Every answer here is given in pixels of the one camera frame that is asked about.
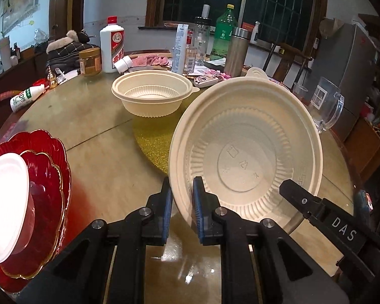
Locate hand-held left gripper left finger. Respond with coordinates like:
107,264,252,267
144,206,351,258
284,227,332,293
16,177,174,304

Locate clear bottle black lid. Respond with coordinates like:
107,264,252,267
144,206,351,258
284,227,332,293
193,16,211,64

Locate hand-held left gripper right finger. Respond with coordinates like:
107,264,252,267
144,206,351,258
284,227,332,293
193,176,350,304

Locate dark window wooden frame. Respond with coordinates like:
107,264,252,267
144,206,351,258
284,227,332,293
146,0,328,48

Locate white liquor bottle red cap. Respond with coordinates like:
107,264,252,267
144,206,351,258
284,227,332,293
100,16,125,73

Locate brown jar gold lid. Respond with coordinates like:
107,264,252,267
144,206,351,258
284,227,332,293
79,47,102,77

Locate white bottle green label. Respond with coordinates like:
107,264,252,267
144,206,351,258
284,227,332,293
10,84,46,113

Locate small clear glass cup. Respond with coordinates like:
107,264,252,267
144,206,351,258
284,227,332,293
292,82,309,102

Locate white tumbler with straw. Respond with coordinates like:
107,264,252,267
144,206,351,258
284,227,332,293
0,36,11,72

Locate pink bead string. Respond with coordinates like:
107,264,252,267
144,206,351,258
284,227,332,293
203,68,232,80

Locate red scalloped bowl gold print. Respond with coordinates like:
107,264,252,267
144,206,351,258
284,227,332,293
0,129,72,293

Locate white foam bowl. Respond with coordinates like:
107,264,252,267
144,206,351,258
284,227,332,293
0,152,36,264

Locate grey refrigerator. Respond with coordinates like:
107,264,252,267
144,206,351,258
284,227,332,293
304,19,377,124

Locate pink cloth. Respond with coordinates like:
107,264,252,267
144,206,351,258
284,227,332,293
131,54,172,68

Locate wooden chair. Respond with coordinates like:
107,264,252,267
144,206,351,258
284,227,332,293
263,43,314,84

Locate beige plastic bowl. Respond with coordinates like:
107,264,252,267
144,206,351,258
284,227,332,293
168,67,323,233
111,70,201,118

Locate tall white blue box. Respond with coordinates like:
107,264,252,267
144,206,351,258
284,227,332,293
172,24,189,75

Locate red patterned packet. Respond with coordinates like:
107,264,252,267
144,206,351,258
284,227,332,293
360,191,373,211

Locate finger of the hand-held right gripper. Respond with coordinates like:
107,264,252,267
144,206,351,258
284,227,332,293
279,179,326,226

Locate white paper sheets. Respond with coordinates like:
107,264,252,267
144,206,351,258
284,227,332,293
62,70,81,83

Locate framed wall painting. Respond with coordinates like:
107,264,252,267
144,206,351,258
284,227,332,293
0,0,42,35

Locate small white plastic bottle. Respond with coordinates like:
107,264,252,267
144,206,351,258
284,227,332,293
114,55,133,72

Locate black quilted jacket fur collar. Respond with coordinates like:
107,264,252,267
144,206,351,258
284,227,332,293
46,30,100,70

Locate dark wooden sideboard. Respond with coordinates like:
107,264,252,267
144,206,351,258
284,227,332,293
0,43,51,84

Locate clear glass mug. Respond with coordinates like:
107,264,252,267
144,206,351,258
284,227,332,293
309,77,345,134

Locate stainless steel thermos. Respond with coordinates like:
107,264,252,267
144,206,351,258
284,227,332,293
224,27,250,77

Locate green plastic bottle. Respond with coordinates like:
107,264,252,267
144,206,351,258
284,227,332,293
210,4,238,61

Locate small clear glass bottle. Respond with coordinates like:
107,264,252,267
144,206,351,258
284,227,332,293
185,32,197,73

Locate gold glitter turntable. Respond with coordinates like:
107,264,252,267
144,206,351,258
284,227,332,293
132,114,191,175

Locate car key fob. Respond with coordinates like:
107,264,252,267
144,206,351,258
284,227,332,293
193,75,220,87

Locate red scalloped plate white sticker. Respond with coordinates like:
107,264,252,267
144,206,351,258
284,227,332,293
2,151,66,280

